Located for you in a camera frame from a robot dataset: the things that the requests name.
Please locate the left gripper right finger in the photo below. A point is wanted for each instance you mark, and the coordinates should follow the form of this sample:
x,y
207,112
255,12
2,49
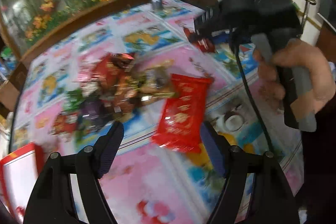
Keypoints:
x,y
271,201

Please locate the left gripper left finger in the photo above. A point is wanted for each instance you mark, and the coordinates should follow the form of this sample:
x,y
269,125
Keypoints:
x,y
52,199

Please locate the black purple snack packet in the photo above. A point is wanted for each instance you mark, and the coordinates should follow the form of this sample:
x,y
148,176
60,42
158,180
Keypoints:
x,y
91,115

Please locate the green snack packet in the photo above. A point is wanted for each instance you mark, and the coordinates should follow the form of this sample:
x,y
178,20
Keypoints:
x,y
73,100

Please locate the large red snack packet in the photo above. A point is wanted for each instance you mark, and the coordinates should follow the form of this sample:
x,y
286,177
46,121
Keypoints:
x,y
182,116

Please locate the beige brown snack packet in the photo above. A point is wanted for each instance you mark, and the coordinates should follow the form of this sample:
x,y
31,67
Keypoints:
x,y
155,81

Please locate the dark red gold snack packet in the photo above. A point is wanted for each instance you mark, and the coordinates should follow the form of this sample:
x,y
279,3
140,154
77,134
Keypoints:
x,y
109,70

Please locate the dark red jujube snack packet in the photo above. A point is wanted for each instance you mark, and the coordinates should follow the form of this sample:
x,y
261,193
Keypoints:
x,y
203,44

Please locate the person right hand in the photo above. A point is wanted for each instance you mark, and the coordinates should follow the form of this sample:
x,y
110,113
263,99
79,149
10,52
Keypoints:
x,y
297,53

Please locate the red white gift box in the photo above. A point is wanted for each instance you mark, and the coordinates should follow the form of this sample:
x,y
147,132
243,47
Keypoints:
x,y
19,172

